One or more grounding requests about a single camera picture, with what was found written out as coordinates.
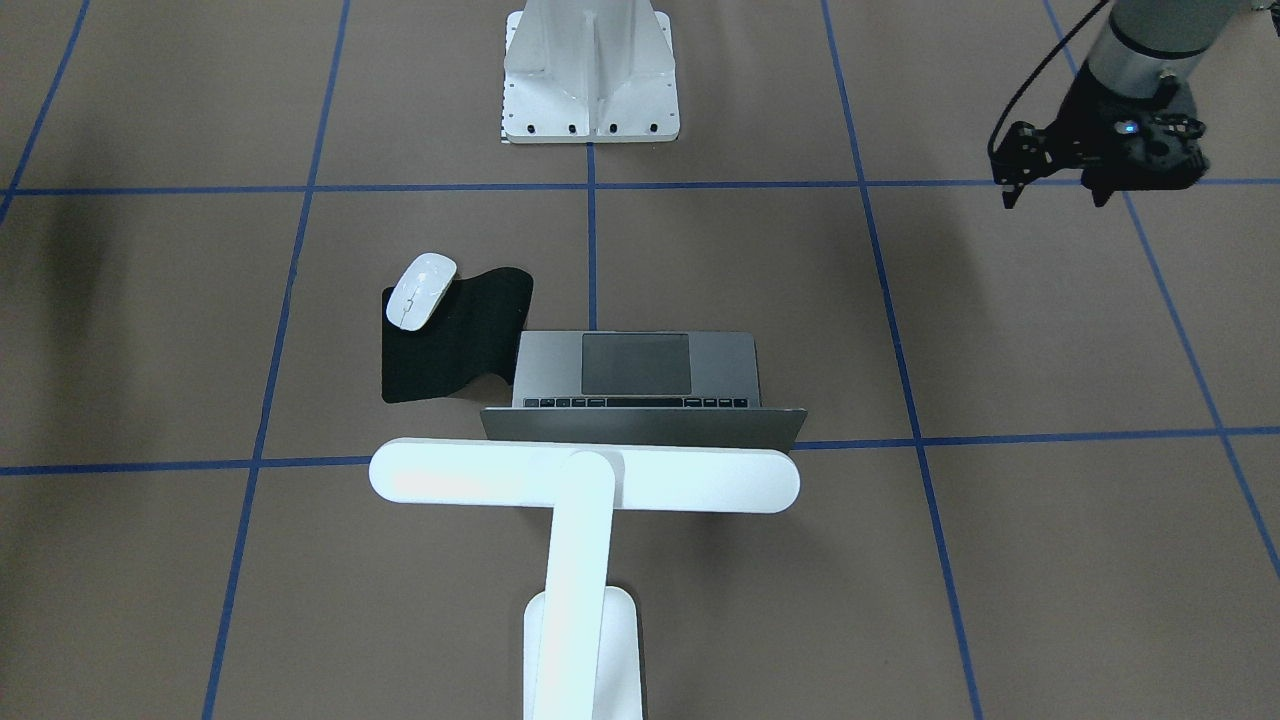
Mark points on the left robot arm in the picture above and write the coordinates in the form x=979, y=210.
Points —
x=1141, y=42

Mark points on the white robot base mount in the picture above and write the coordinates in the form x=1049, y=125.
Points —
x=589, y=72

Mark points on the white computer mouse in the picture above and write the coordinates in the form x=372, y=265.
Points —
x=419, y=290

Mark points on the white desk lamp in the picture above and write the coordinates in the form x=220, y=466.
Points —
x=581, y=635

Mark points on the black mouse pad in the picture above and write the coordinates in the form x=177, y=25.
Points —
x=474, y=330

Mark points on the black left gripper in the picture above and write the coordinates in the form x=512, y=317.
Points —
x=1088, y=128

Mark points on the grey laptop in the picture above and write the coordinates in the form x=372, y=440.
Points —
x=660, y=388

